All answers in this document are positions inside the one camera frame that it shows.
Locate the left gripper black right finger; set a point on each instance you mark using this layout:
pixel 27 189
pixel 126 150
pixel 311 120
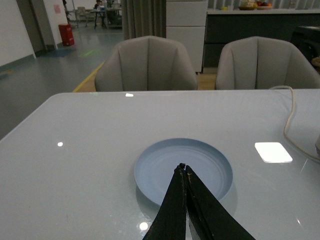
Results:
pixel 209 218

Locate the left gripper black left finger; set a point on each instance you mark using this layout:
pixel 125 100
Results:
pixel 170 221

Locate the light blue round plate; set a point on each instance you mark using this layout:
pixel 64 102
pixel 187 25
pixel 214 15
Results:
pixel 155 167

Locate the cream two-slot toaster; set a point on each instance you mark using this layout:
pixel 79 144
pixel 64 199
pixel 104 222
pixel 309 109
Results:
pixel 317 145

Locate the grey armchair on left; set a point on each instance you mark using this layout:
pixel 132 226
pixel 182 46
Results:
pixel 147 63

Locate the grey armchair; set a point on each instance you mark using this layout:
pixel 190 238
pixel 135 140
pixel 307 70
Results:
pixel 255 63
pixel 147 63

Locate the grey armchair on right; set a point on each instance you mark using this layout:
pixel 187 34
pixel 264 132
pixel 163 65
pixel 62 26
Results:
pixel 255 63

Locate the beige sofa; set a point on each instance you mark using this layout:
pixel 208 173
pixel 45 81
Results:
pixel 316 63

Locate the dark grey kitchen counter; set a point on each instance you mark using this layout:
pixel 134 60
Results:
pixel 224 26

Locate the white drawer cabinet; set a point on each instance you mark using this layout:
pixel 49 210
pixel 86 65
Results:
pixel 186 23

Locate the black appliance at right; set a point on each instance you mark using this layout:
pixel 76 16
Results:
pixel 307 40

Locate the grey curtain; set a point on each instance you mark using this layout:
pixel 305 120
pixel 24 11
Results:
pixel 143 18

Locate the red box on floor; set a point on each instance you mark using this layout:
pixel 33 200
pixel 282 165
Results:
pixel 66 34

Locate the woven basket on counter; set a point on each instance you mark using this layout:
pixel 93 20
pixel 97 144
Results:
pixel 247 5

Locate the fruit bowl on counter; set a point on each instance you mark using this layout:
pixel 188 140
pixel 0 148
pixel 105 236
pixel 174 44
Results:
pixel 263 5

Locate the distant work table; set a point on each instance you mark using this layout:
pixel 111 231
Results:
pixel 99 14

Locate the seated person far away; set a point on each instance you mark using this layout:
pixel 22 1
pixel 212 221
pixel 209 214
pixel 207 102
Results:
pixel 98 4

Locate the pink paper on wall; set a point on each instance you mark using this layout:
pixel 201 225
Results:
pixel 57 9

